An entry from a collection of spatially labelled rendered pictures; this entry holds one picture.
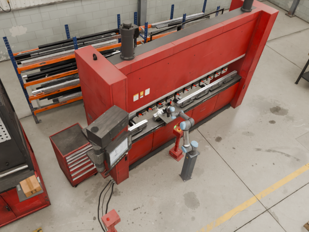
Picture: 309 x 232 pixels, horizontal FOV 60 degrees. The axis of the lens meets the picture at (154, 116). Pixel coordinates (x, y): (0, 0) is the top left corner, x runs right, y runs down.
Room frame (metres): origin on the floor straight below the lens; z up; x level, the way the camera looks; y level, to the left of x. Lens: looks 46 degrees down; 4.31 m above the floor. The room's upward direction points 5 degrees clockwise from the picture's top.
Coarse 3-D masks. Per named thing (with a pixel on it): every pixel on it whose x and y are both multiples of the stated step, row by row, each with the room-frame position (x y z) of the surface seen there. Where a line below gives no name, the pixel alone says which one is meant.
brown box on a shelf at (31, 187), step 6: (24, 180) 1.69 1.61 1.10; (30, 180) 1.69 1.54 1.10; (36, 180) 1.70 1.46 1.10; (18, 186) 1.65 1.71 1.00; (24, 186) 1.60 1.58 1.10; (30, 186) 1.61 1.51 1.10; (36, 186) 1.62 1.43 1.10; (18, 192) 1.57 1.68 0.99; (24, 192) 1.52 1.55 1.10; (30, 192) 1.55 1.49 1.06; (36, 192) 1.59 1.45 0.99; (42, 192) 1.60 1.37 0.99; (24, 198) 1.49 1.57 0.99
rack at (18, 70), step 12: (36, 48) 4.23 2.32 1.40; (108, 48) 4.51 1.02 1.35; (12, 60) 3.58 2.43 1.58; (48, 60) 3.90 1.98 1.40; (60, 60) 3.99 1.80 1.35; (72, 72) 4.09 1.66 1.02; (24, 84) 3.60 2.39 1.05; (36, 96) 3.67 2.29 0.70; (36, 108) 4.00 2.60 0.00; (48, 108) 3.75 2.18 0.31; (36, 120) 3.59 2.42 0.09
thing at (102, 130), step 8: (104, 112) 2.23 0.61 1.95; (112, 112) 2.24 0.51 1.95; (120, 112) 2.25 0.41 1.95; (96, 120) 2.09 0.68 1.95; (104, 120) 2.10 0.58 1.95; (112, 120) 2.11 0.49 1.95; (120, 120) 2.12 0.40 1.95; (128, 120) 2.24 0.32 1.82; (88, 128) 1.95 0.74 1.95; (96, 128) 1.96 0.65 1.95; (104, 128) 1.97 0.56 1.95; (112, 128) 1.98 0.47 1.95; (120, 128) 2.11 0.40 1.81; (88, 136) 1.95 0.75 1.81; (96, 136) 1.87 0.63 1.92; (104, 136) 1.88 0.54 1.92; (112, 136) 1.98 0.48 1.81; (96, 144) 1.89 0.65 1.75; (104, 144) 1.87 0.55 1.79; (96, 152) 1.90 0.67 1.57; (96, 160) 1.89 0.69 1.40; (104, 168) 1.93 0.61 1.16
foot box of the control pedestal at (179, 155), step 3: (174, 147) 3.18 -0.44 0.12; (171, 150) 3.10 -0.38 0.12; (180, 150) 3.12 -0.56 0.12; (171, 153) 3.06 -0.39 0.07; (174, 153) 3.03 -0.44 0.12; (177, 153) 3.04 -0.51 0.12; (180, 153) 3.06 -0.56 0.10; (171, 156) 3.04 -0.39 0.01; (174, 156) 3.01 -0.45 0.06; (177, 156) 3.00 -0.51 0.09; (180, 156) 3.06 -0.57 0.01; (183, 156) 3.07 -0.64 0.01; (177, 159) 2.98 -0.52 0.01; (180, 159) 2.99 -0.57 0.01
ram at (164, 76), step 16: (224, 32) 4.07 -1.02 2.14; (240, 32) 4.40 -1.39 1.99; (192, 48) 3.57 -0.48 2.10; (208, 48) 3.84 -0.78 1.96; (224, 48) 4.16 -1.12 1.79; (240, 48) 4.52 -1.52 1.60; (160, 64) 3.14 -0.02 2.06; (176, 64) 3.36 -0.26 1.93; (192, 64) 3.62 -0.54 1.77; (208, 64) 3.92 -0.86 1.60; (128, 80) 2.77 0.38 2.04; (144, 80) 2.95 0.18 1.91; (160, 80) 3.16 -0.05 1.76; (176, 80) 3.40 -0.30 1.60; (192, 80) 3.67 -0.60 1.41; (128, 96) 2.76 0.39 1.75; (144, 96) 2.96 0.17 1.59; (160, 96) 3.19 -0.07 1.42; (128, 112) 2.76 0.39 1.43
